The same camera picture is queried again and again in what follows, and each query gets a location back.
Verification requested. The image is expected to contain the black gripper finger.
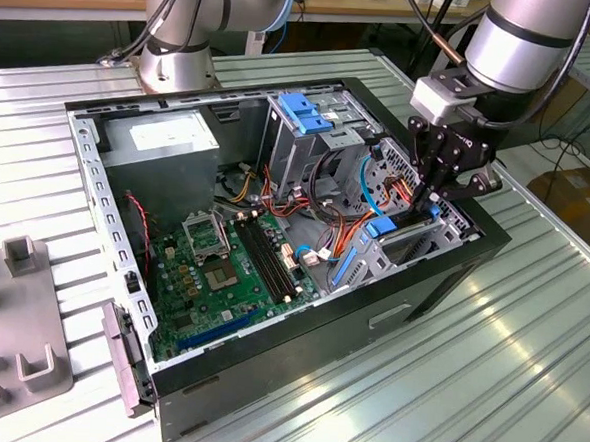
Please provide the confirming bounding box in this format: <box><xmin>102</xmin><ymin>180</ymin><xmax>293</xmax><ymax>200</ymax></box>
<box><xmin>425</xmin><ymin>166</ymin><xmax>503</xmax><ymax>214</ymax></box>
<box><xmin>403</xmin><ymin>115</ymin><xmax>441</xmax><ymax>213</ymax></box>

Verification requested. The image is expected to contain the hard disk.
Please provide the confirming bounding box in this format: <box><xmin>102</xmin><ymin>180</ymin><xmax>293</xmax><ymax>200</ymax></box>
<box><xmin>331</xmin><ymin>196</ymin><xmax>442</xmax><ymax>294</ymax></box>

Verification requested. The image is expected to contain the metal disk bay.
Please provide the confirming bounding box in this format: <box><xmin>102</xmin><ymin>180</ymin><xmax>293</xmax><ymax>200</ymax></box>
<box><xmin>328</xmin><ymin>197</ymin><xmax>466</xmax><ymax>298</ymax></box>

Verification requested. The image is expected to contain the cardboard box with label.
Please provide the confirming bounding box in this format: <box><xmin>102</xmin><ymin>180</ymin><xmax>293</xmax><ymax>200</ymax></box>
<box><xmin>523</xmin><ymin>163</ymin><xmax>590</xmax><ymax>250</ymax></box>

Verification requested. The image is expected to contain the blue optical bay latch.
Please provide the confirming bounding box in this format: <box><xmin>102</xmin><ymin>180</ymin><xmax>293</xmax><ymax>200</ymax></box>
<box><xmin>275</xmin><ymin>92</ymin><xmax>337</xmax><ymax>138</ymax></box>

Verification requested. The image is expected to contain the metal optical drive cage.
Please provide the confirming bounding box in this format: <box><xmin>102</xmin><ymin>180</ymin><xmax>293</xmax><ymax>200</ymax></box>
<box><xmin>256</xmin><ymin>86</ymin><xmax>384</xmax><ymax>202</ymax></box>

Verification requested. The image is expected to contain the black RAM slot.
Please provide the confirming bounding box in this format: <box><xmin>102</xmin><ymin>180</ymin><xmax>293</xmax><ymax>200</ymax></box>
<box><xmin>243</xmin><ymin>213</ymin><xmax>304</xmax><ymax>301</ymax></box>
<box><xmin>229</xmin><ymin>215</ymin><xmax>290</xmax><ymax>305</ymax></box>

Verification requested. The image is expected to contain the black open PC case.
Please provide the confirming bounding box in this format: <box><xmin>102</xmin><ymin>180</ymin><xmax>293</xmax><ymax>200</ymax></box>
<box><xmin>43</xmin><ymin>59</ymin><xmax>523</xmax><ymax>442</ymax></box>

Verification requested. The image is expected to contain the metal socket cover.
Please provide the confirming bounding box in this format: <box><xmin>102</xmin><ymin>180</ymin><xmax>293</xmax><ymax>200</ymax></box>
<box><xmin>178</xmin><ymin>207</ymin><xmax>233</xmax><ymax>264</ymax></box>

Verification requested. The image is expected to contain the green motherboard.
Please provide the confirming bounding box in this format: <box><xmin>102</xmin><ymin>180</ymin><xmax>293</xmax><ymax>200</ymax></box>
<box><xmin>140</xmin><ymin>204</ymin><xmax>326</xmax><ymax>372</ymax></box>

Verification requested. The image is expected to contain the grey power supply unit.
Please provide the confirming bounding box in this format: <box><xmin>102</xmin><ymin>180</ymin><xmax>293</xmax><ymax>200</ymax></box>
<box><xmin>93</xmin><ymin>103</ymin><xmax>224</xmax><ymax>232</ymax></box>

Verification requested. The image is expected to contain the blue expansion slot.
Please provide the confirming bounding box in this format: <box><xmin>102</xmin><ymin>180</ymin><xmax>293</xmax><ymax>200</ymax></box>
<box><xmin>174</xmin><ymin>301</ymin><xmax>261</xmax><ymax>358</ymax></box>

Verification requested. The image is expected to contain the grey plastic case bezel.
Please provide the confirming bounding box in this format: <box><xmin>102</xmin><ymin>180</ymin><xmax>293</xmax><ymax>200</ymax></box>
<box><xmin>92</xmin><ymin>298</ymin><xmax>161</xmax><ymax>419</ymax></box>

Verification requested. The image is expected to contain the grey parts rack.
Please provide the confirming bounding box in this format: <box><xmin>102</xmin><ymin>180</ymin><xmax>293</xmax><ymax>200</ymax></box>
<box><xmin>0</xmin><ymin>235</ymin><xmax>82</xmax><ymax>427</ymax></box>

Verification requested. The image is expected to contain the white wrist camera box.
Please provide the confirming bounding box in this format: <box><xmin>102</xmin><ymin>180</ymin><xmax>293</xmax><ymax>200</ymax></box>
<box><xmin>409</xmin><ymin>76</ymin><xmax>473</xmax><ymax>126</ymax></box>

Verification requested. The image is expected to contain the long blue data wire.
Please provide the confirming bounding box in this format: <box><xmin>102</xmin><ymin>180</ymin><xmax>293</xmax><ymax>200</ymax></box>
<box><xmin>355</xmin><ymin>154</ymin><xmax>388</xmax><ymax>218</ymax></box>

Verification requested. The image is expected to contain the black camera cable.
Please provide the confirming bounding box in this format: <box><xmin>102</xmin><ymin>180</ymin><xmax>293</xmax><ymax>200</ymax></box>
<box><xmin>455</xmin><ymin>0</ymin><xmax>590</xmax><ymax>135</ymax></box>

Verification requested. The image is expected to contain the red black wire bundle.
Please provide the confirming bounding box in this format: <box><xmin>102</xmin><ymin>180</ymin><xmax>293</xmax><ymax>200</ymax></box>
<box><xmin>258</xmin><ymin>162</ymin><xmax>364</xmax><ymax>232</ymax></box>

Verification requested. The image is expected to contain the short blue wire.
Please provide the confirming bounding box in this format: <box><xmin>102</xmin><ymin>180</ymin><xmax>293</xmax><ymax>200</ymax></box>
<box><xmin>291</xmin><ymin>243</ymin><xmax>335</xmax><ymax>270</ymax></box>

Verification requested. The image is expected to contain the yellow orange wire bundle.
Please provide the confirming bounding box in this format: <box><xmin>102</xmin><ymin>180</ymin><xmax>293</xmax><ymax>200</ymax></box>
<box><xmin>225</xmin><ymin>169</ymin><xmax>257</xmax><ymax>204</ymax></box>

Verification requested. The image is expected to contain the red black fan wire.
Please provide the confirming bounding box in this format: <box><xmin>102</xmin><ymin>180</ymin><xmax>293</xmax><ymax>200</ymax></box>
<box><xmin>119</xmin><ymin>189</ymin><xmax>157</xmax><ymax>278</ymax></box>

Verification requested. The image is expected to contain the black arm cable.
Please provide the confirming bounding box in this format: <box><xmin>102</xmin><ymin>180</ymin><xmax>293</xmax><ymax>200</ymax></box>
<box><xmin>96</xmin><ymin>0</ymin><xmax>209</xmax><ymax>71</ymax></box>

